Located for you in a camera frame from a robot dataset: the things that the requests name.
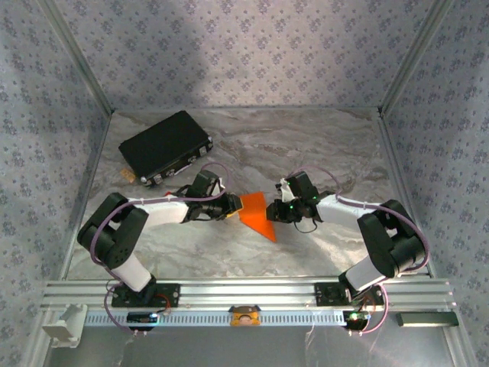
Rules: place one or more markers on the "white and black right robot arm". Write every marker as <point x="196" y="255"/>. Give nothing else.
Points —
<point x="344" y="214"/>

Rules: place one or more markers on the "black hard case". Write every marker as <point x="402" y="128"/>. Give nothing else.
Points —
<point x="164" y="145"/>

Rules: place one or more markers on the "yellow cartoon figure sticker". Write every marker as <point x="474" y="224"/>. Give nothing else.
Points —
<point x="244" y="317"/>

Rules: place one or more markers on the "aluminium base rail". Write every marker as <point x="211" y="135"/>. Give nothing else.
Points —
<point x="248" y="292"/>

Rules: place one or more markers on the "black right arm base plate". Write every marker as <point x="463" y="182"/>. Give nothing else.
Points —
<point x="324" y="294"/>

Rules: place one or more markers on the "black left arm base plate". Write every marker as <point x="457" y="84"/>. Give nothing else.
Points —
<point x="172" y="294"/>

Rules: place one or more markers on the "aluminium frame side rail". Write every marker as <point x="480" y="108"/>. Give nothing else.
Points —
<point x="404" y="191"/>
<point x="85" y="191"/>

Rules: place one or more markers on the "white plastic bracket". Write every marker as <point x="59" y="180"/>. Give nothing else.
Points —
<point x="65" y="325"/>

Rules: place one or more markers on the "aluminium frame post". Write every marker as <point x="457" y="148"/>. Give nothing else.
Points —
<point x="79" y="57"/>
<point x="415" y="57"/>

